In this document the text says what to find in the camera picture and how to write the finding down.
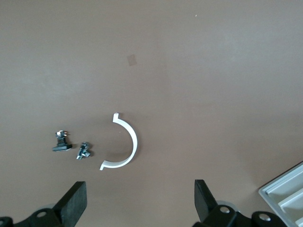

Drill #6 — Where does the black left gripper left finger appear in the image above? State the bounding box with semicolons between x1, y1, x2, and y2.
14;181;88;227

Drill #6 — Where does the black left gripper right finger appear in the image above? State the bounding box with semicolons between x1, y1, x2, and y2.
193;179;251;227

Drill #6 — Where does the white drawer cabinet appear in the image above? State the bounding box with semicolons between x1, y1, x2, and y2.
258;160;303;227

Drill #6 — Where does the chrome metal valve fitting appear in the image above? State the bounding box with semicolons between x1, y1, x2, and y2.
75;141;92;161

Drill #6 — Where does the black base metal bolt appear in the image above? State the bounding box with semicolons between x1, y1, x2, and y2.
52;130;73;153

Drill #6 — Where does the white half-ring plastic clamp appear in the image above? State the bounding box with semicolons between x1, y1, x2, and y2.
99;112;138;171

